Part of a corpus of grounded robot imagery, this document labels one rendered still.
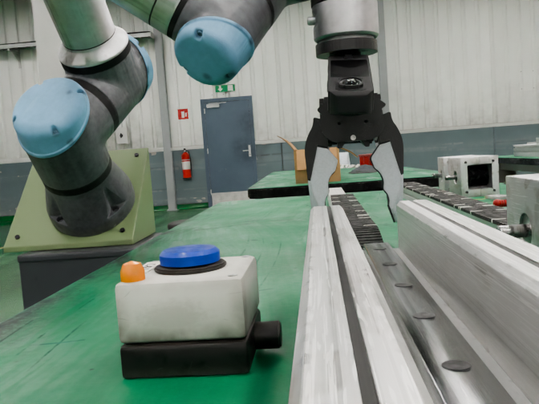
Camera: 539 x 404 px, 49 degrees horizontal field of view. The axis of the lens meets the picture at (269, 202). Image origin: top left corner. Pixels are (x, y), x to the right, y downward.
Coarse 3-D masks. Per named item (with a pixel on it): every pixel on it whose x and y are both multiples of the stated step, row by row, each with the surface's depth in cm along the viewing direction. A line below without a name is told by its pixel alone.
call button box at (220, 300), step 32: (128, 288) 36; (160, 288) 36; (192, 288) 35; (224, 288) 35; (256, 288) 42; (128, 320) 36; (160, 320) 36; (192, 320) 36; (224, 320) 35; (256, 320) 41; (128, 352) 36; (160, 352) 36; (192, 352) 36; (224, 352) 36
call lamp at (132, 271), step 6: (126, 264) 36; (132, 264) 36; (138, 264) 36; (120, 270) 36; (126, 270) 36; (132, 270) 36; (138, 270) 36; (144, 270) 37; (120, 276) 36; (126, 276) 36; (132, 276) 36; (138, 276) 36; (144, 276) 37; (126, 282) 36
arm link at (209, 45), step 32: (128, 0) 63; (160, 0) 62; (192, 0) 62; (224, 0) 63; (256, 0) 65; (192, 32) 60; (224, 32) 61; (256, 32) 65; (192, 64) 63; (224, 64) 62
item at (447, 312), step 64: (320, 256) 26; (384, 256) 40; (448, 256) 30; (512, 256) 23; (320, 320) 16; (384, 320) 16; (448, 320) 25; (512, 320) 21; (320, 384) 12; (384, 384) 11; (448, 384) 18; (512, 384) 21
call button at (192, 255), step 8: (168, 248) 40; (176, 248) 39; (184, 248) 39; (192, 248) 39; (200, 248) 39; (208, 248) 39; (216, 248) 39; (160, 256) 39; (168, 256) 38; (176, 256) 38; (184, 256) 38; (192, 256) 38; (200, 256) 38; (208, 256) 38; (216, 256) 39; (160, 264) 39; (168, 264) 38; (176, 264) 38; (184, 264) 37; (192, 264) 38; (200, 264) 38
